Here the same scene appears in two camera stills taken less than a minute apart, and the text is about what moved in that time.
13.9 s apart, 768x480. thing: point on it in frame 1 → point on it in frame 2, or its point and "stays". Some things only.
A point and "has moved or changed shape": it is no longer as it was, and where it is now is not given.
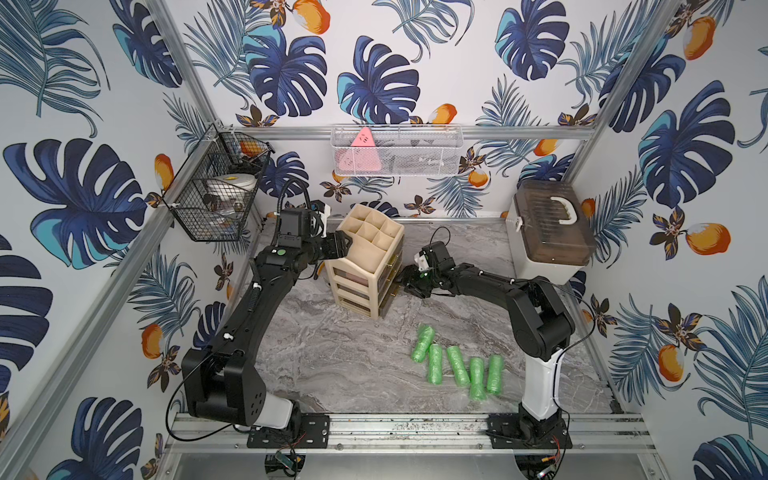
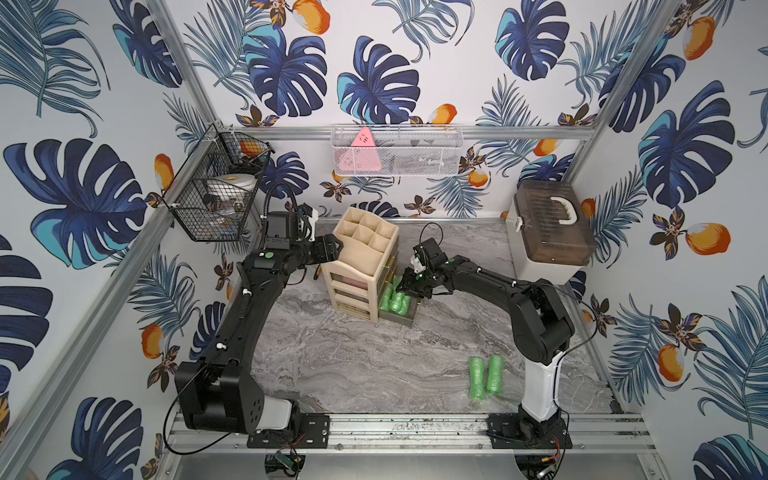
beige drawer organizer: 367,279 has moved or changed shape
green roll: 459,369 → 385,303
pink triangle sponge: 362,156 stays
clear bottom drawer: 392,292 has moved or changed shape
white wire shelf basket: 396,150 stays
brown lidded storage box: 550,233 stays
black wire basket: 211,199 stays
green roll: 435,364 → 400,303
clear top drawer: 398,250 has moved or changed shape
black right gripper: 407,277 stays
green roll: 477,383 stays
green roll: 495,374 stays
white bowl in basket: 231,186 stays
